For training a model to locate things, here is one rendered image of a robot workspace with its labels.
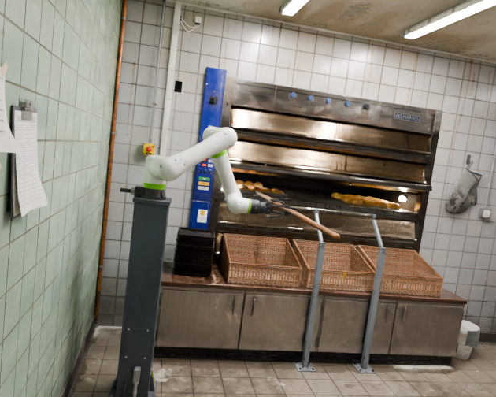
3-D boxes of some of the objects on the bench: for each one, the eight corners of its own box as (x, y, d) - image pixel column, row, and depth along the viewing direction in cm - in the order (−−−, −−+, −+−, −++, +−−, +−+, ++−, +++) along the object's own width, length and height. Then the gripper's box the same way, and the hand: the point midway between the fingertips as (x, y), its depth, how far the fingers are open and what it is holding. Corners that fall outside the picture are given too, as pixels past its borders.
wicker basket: (218, 265, 362) (222, 231, 359) (283, 269, 373) (287, 238, 370) (226, 283, 314) (231, 246, 312) (300, 287, 325) (305, 252, 323)
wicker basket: (351, 274, 385) (356, 243, 382) (409, 279, 395) (415, 249, 392) (376, 293, 338) (382, 257, 335) (442, 297, 348) (448, 264, 345)
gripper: (258, 194, 279) (294, 198, 284) (255, 218, 281) (290, 222, 286) (261, 195, 272) (297, 199, 277) (257, 220, 274) (294, 224, 279)
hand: (289, 210), depth 281 cm, fingers closed on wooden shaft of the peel, 3 cm apart
